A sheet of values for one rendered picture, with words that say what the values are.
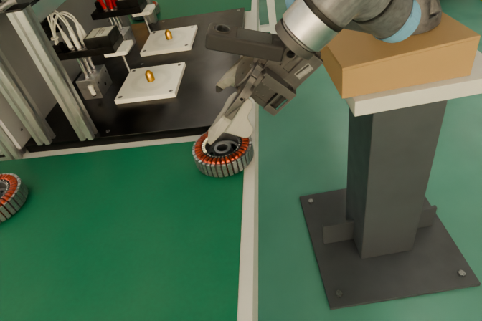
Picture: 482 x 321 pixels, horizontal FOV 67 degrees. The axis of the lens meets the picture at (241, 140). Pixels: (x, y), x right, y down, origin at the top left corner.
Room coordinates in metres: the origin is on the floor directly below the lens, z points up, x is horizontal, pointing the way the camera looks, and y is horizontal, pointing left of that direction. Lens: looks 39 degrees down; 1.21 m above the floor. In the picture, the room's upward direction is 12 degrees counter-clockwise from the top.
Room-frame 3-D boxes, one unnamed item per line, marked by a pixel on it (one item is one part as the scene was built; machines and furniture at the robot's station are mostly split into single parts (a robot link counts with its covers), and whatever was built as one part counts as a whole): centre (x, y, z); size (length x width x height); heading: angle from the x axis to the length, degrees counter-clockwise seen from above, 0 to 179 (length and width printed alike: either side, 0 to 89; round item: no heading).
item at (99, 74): (0.85, 0.33, 0.80); 0.08 x 0.05 x 0.06; 170
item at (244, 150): (0.52, 0.04, 0.77); 0.11 x 0.11 x 0.04
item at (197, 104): (0.95, 0.18, 0.76); 0.64 x 0.47 x 0.02; 170
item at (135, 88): (0.83, 0.19, 0.78); 0.15 x 0.15 x 0.01; 80
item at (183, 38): (1.07, 0.15, 0.78); 0.15 x 0.15 x 0.01; 80
